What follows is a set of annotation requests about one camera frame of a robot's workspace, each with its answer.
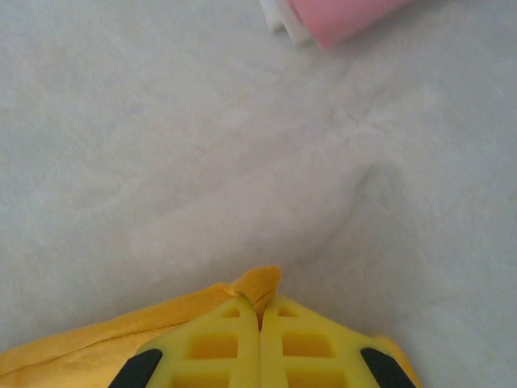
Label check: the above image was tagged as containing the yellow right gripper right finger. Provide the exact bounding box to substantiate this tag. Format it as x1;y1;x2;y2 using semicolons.
260;296;417;388

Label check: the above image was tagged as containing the pink folded t-shirt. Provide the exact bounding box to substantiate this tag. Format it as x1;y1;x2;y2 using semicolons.
284;0;421;49

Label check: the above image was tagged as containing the white folded t-shirt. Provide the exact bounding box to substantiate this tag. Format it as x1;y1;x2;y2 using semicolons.
258;0;312;46

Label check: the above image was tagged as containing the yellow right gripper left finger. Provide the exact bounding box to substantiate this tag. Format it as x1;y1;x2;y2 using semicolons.
107;296;262;388

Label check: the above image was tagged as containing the yellow printed t-shirt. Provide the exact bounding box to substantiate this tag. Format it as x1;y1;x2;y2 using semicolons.
0;264;423;388

